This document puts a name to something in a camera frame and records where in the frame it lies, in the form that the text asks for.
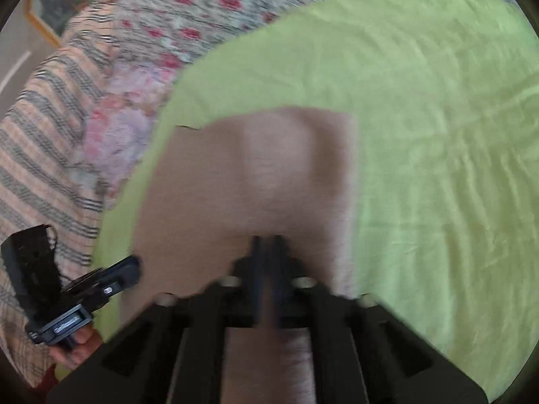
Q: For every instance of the beige knit sweater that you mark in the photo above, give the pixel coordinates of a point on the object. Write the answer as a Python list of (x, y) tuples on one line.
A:
[(236, 185)]

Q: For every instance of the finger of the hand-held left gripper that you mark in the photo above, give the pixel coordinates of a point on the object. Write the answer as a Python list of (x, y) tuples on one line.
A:
[(113, 271)]

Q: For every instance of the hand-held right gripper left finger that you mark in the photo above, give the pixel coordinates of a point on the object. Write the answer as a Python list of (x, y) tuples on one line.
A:
[(246, 286)]

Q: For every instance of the framed wall picture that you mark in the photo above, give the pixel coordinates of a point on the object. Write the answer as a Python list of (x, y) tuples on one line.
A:
[(63, 4)]

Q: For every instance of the person's left hand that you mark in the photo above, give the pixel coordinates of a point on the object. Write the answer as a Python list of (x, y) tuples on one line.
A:
[(82, 349)]

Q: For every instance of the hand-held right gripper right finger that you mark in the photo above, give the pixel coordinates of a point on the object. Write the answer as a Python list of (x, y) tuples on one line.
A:
[(280, 286)]

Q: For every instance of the red floral quilt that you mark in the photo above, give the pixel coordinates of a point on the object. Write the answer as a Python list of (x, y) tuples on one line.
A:
[(236, 4)]

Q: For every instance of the pastel floral pillow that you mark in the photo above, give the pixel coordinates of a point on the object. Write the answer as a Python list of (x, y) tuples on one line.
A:
[(122, 126)]

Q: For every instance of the light green bed sheet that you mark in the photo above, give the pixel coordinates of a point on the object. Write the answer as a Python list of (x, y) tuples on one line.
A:
[(433, 155)]

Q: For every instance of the plaid blanket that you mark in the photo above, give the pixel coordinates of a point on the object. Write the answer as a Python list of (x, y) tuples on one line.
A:
[(46, 143)]

